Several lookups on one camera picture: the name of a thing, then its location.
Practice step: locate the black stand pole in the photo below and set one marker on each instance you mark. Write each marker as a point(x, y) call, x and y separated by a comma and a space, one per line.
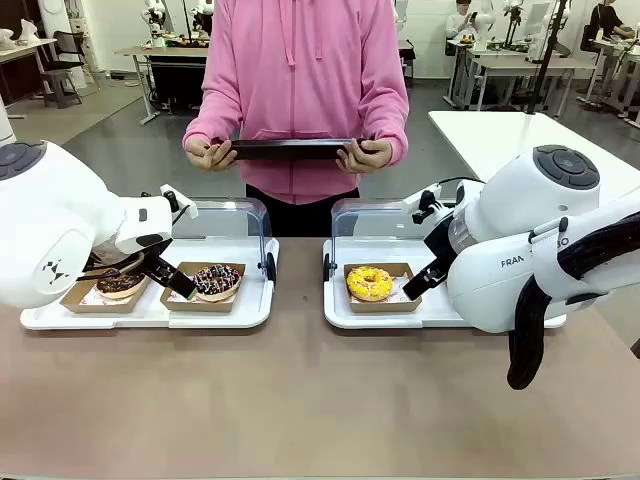
point(547, 50)

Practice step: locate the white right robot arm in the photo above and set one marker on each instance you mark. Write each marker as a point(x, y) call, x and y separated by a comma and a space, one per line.
point(525, 200)

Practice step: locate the clear display case lid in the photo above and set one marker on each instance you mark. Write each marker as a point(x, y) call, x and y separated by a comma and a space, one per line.
point(370, 225)
point(225, 225)

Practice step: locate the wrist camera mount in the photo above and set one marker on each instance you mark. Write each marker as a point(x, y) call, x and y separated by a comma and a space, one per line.
point(176, 201)
point(425, 202)

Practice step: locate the person's right hand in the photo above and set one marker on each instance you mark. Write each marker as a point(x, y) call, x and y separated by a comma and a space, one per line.
point(207, 155)

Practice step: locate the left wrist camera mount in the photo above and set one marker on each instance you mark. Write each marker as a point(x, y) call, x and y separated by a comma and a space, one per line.
point(176, 201)

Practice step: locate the white display case base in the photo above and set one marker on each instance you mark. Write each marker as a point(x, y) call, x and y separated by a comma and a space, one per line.
point(340, 310)
point(220, 317)

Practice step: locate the person's left forearm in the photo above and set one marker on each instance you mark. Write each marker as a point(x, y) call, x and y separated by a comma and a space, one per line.
point(387, 120)

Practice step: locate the white side table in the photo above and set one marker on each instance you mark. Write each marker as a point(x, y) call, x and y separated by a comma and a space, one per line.
point(500, 140)

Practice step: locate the sprinkled chocolate donut in box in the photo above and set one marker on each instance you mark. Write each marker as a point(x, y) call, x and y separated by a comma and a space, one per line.
point(200, 306)

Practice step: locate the person in pink hoodie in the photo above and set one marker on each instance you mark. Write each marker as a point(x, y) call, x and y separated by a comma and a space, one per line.
point(300, 75)

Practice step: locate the black cabinet under desk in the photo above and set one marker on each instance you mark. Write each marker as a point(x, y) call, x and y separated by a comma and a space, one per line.
point(180, 80)

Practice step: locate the black lid hinge knob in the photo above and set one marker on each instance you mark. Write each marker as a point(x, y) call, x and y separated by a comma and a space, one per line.
point(327, 267)
point(270, 265)

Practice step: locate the seated person in black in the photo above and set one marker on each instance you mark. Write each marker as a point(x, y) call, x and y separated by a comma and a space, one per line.
point(605, 22)

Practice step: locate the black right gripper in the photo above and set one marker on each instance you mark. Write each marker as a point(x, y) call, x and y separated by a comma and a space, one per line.
point(442, 240)

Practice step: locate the seated person in white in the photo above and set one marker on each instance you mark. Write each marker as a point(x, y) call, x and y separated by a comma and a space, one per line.
point(460, 20)

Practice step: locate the long grey background desk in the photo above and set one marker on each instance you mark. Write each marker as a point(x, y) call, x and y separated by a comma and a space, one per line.
point(520, 62)

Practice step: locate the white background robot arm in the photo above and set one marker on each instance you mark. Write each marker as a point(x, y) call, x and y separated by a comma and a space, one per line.
point(482, 17)
point(155, 22)

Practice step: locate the black trousers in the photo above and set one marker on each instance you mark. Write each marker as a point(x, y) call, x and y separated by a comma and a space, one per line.
point(300, 215)

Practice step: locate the person's right forearm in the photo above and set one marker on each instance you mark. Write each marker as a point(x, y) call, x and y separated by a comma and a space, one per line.
point(210, 115)

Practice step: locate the person's left hand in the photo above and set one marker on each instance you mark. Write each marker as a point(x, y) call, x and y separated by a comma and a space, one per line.
point(367, 157)

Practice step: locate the yellow sprinkled donut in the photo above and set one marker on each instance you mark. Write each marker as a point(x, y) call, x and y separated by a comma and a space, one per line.
point(370, 283)

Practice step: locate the desk with white objects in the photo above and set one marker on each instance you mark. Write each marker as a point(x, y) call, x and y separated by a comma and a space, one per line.
point(20, 50)

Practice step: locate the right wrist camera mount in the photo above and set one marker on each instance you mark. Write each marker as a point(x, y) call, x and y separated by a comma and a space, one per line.
point(425, 202)

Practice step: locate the dark brown serving tray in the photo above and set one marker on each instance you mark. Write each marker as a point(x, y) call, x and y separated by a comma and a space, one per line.
point(295, 150)

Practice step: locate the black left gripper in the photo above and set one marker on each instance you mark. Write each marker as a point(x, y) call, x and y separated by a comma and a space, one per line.
point(159, 257)

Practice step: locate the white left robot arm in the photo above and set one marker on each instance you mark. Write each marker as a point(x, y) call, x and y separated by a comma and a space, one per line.
point(50, 225)

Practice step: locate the white cylindrical pedestal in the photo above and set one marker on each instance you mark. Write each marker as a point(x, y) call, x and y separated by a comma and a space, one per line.
point(4, 120)

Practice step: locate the chocolate donut with sprinkles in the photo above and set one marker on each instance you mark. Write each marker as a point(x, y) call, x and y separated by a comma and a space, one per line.
point(217, 282)

